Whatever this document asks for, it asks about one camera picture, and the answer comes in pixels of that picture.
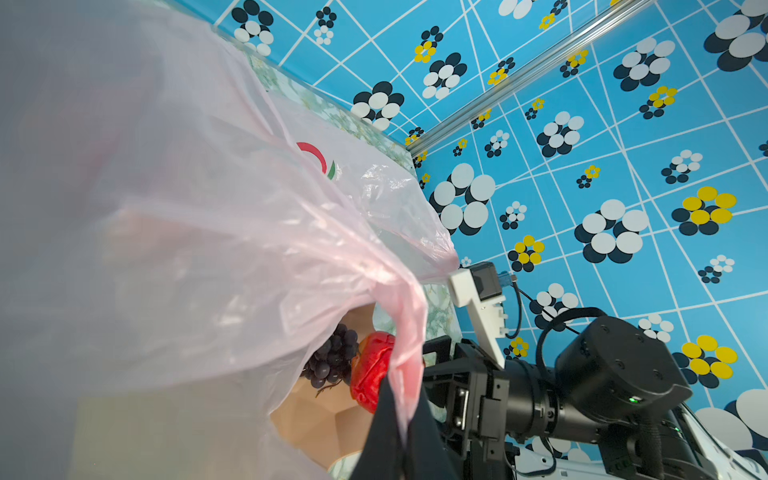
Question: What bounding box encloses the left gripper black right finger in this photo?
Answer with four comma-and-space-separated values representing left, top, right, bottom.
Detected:
404, 389, 458, 480

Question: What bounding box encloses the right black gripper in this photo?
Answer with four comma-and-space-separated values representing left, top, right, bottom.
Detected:
423, 336, 558, 479

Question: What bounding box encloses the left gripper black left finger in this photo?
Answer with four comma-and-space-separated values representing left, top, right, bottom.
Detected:
350, 378, 403, 480

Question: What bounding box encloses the red strawberry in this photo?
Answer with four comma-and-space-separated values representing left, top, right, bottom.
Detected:
349, 331, 395, 414

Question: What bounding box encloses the dark purple grape bunch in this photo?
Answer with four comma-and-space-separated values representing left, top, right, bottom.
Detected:
300, 324, 359, 392

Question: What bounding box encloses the pink plastic bag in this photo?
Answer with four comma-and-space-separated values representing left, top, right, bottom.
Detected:
1, 1, 458, 479

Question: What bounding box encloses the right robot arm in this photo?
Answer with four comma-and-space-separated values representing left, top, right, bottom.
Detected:
424, 308, 767, 479

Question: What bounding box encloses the pink scalloped fruit plate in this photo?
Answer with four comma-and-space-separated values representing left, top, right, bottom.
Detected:
269, 302, 379, 470

